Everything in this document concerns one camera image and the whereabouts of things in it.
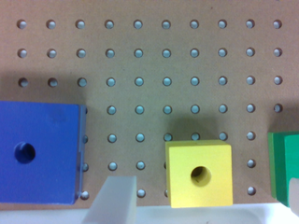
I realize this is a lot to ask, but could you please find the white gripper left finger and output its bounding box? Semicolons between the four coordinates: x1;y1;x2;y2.
81;176;136;224

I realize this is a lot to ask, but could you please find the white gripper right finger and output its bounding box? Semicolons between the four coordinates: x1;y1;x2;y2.
289;178;299;215

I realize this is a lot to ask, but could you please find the yellow wooden block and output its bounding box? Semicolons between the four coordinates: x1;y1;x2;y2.
165;140;233;208

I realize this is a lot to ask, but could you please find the green wooden block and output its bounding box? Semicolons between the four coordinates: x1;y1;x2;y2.
268;131;299;207

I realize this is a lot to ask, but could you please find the blue wooden block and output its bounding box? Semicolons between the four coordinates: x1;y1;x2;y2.
0;101;86;204

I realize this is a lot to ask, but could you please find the brown pegboard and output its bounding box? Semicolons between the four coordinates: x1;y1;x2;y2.
0;0;299;208

